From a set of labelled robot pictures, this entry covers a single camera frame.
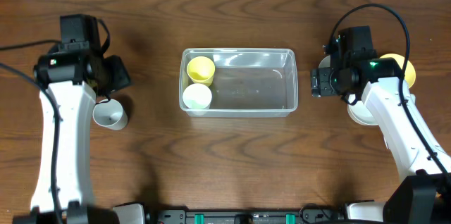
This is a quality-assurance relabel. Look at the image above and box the grey bowl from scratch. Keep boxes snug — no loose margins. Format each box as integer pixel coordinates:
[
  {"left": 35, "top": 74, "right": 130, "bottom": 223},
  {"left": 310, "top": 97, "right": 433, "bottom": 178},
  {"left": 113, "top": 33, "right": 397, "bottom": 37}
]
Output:
[{"left": 319, "top": 55, "right": 330, "bottom": 68}]

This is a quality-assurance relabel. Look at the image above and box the grey cup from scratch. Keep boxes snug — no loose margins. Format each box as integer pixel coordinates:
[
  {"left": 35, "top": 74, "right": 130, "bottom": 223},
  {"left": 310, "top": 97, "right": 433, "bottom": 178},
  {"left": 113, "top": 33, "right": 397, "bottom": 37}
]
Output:
[{"left": 92, "top": 99, "right": 128, "bottom": 130}]

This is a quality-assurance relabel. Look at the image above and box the white bowl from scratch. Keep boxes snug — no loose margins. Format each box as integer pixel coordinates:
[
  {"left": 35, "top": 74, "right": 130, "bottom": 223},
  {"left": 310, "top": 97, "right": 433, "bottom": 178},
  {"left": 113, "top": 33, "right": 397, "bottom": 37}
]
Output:
[{"left": 347, "top": 100, "right": 378, "bottom": 126}]

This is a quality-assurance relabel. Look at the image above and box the yellow bowl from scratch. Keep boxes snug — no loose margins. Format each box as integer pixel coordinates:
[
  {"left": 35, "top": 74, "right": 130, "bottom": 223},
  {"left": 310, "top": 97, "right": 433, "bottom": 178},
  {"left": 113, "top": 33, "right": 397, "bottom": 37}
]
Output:
[{"left": 378, "top": 53, "right": 417, "bottom": 89}]

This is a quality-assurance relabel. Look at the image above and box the white paper cup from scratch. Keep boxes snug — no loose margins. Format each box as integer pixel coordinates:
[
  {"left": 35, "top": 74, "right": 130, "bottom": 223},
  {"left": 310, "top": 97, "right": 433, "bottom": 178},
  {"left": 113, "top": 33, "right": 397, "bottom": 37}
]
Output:
[{"left": 183, "top": 83, "right": 213, "bottom": 109}]

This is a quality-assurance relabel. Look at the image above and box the yellow cup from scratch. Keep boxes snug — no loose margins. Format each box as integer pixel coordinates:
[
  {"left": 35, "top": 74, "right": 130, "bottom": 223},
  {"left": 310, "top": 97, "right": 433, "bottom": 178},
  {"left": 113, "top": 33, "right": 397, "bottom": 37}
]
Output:
[{"left": 187, "top": 56, "right": 216, "bottom": 87}]

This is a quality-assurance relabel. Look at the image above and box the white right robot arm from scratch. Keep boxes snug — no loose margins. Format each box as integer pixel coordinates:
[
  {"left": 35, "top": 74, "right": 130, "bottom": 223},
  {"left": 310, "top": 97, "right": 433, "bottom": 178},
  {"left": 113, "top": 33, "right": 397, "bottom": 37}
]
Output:
[{"left": 311, "top": 51, "right": 450, "bottom": 223}]

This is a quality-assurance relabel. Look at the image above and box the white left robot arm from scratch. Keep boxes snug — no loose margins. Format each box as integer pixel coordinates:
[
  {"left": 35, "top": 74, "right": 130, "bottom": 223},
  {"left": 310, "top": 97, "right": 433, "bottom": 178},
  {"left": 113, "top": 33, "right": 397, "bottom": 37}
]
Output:
[{"left": 13, "top": 39, "right": 130, "bottom": 223}]

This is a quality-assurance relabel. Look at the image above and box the clear plastic container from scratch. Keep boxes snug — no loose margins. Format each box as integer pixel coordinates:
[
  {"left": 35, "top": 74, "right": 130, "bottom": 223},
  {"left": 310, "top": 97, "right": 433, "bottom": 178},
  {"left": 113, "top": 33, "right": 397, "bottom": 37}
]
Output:
[{"left": 178, "top": 48, "right": 299, "bottom": 118}]

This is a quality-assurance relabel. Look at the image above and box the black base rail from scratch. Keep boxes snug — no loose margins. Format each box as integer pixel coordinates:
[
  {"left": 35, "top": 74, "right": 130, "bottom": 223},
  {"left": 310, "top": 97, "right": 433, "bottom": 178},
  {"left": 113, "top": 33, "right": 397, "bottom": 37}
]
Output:
[{"left": 113, "top": 203, "right": 374, "bottom": 224}]

